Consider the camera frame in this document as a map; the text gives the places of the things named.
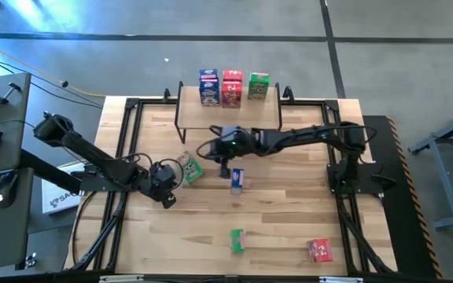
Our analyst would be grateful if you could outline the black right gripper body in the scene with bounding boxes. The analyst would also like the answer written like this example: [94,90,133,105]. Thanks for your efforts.
[206,124,261,180]

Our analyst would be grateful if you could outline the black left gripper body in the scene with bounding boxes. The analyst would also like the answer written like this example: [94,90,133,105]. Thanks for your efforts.
[146,160,179,209]

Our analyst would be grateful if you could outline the green Apple Jacks cereal box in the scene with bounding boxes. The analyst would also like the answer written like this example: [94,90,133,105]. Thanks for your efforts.
[176,150,204,185]
[230,228,247,254]
[248,72,271,101]

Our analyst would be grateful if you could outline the red Froot Loops cereal box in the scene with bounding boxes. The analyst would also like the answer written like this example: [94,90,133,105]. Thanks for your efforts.
[221,79,243,109]
[222,69,244,83]
[306,237,334,264]

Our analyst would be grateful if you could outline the wooden shelf black metal legs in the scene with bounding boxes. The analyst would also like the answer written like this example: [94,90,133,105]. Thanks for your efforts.
[174,81,283,145]

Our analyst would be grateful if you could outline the white printed box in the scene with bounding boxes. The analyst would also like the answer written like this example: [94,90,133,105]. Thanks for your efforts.
[41,160,86,215]

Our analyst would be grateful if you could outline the black diagonal support bar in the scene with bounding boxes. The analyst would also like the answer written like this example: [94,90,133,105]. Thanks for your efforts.
[18,149,83,194]

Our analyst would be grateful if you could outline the black computer mouse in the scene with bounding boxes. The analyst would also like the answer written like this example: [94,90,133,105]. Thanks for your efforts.
[0,171,18,208]

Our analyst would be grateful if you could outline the black mat hazard stripe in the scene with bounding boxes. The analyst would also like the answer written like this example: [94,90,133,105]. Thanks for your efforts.
[362,115,444,280]

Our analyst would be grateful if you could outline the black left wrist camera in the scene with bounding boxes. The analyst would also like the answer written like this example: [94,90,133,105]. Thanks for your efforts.
[150,160,176,185]

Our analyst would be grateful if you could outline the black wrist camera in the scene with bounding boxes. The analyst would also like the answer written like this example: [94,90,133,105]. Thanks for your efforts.
[210,125,243,145]
[150,160,176,185]

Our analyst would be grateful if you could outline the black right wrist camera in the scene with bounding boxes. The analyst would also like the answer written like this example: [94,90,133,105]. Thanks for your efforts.
[210,125,243,145]

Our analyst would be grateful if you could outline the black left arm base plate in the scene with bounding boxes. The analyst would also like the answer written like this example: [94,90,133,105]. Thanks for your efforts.
[79,163,137,193]

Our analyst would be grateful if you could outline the black aluminium table frame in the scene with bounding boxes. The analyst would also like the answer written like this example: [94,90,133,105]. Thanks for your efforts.
[64,96,399,276]

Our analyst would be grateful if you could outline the silver metal bracket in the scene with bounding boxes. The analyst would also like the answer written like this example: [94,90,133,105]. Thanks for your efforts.
[319,276,364,283]
[99,274,145,283]

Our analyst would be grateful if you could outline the yellow floor cable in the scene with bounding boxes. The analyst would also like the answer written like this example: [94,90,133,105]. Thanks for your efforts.
[0,36,108,98]

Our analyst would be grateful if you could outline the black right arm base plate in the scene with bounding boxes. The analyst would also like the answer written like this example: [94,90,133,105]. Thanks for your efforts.
[326,163,385,194]

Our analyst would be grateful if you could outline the black floor cable with plug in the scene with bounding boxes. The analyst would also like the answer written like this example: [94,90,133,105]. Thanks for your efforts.
[0,50,70,88]

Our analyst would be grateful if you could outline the blue-grey metal table frame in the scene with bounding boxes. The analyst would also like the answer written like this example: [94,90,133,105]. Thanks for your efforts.
[408,102,453,231]

